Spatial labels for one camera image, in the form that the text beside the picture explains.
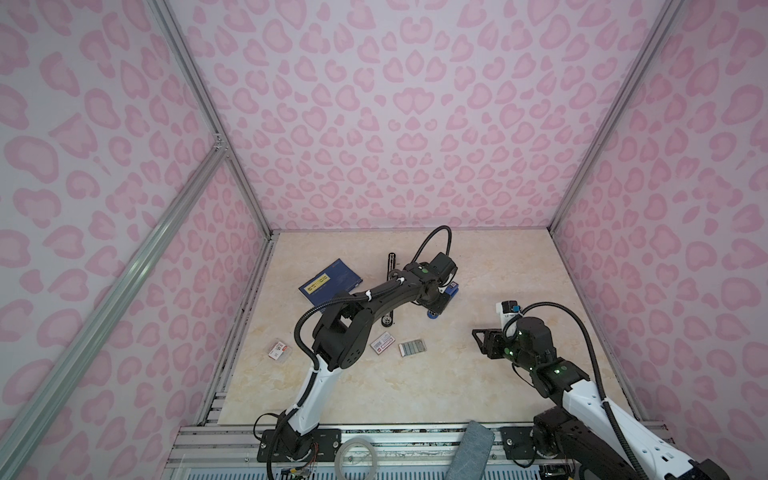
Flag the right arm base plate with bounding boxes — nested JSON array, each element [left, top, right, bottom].
[[499, 426, 566, 463]]

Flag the blue booklet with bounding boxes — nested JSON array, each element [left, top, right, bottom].
[[298, 259, 362, 306]]

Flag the red white staple box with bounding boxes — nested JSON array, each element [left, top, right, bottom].
[[370, 332, 395, 355]]

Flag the clear plastic staple packet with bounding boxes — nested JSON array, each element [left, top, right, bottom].
[[268, 340, 290, 363]]

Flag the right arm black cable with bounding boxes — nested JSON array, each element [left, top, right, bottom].
[[502, 301, 652, 480]]

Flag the clear tape roll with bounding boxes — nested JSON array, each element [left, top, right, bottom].
[[334, 436, 380, 480]]

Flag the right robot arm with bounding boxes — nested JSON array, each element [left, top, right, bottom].
[[472, 317, 728, 479]]

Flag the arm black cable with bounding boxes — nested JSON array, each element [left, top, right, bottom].
[[502, 301, 652, 480], [292, 224, 454, 397]]

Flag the grey cloth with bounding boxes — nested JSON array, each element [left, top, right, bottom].
[[445, 421, 495, 480]]

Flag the silver staple tray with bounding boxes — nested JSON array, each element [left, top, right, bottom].
[[398, 339, 426, 357]]

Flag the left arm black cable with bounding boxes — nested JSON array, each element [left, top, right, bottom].
[[292, 224, 454, 397]]

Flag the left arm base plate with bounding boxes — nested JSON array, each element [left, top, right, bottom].
[[257, 427, 342, 463]]

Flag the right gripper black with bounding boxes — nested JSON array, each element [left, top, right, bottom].
[[469, 328, 537, 373]]

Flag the aluminium frame rail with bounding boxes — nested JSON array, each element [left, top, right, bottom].
[[0, 140, 229, 463]]

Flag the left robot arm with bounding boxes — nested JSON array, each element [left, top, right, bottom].
[[276, 252, 458, 443]]

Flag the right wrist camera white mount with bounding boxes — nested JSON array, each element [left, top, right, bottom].
[[495, 300, 521, 327]]

